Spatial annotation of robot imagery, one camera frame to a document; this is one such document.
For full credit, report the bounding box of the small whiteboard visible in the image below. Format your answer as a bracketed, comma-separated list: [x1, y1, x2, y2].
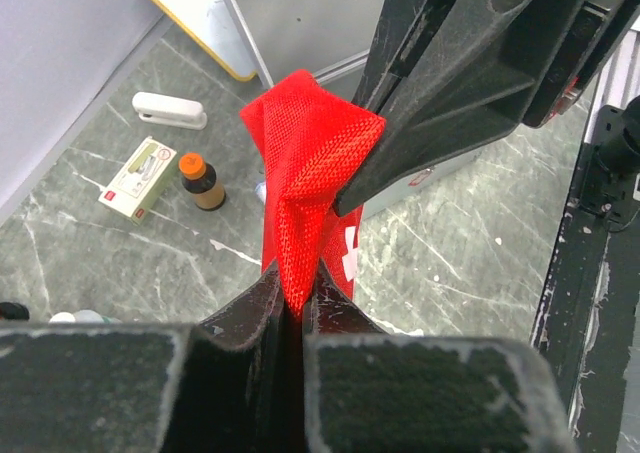
[151, 0, 256, 82]

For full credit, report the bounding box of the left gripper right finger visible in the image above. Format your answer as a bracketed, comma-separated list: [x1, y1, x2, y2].
[303, 267, 575, 452]

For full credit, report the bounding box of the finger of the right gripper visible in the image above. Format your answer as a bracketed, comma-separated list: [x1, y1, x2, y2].
[352, 0, 426, 109]

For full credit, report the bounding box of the grey metal case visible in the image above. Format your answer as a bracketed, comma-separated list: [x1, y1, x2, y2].
[214, 0, 486, 221]

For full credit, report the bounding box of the black bottle red cap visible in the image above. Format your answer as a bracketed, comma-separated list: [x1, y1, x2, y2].
[0, 302, 30, 321]

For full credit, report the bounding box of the white blue tube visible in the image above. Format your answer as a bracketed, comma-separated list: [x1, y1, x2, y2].
[255, 181, 267, 204]

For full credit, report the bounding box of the red first aid kit pouch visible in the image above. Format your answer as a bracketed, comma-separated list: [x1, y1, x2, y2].
[240, 70, 386, 317]

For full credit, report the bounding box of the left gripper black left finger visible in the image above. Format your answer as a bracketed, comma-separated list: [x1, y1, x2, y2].
[1, 268, 283, 452]

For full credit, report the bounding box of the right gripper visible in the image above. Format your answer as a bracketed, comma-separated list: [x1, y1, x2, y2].
[334, 0, 639, 215]

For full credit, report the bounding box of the clear lidded plastic cup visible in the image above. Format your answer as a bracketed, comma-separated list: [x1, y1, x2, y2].
[73, 309, 120, 324]

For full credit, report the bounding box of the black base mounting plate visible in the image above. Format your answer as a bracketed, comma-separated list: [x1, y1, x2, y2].
[527, 62, 640, 453]

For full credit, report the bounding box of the brown medicine bottle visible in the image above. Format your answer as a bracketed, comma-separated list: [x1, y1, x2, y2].
[178, 152, 226, 211]

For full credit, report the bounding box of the white red medicine box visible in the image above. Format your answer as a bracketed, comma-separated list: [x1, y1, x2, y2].
[98, 136, 178, 225]

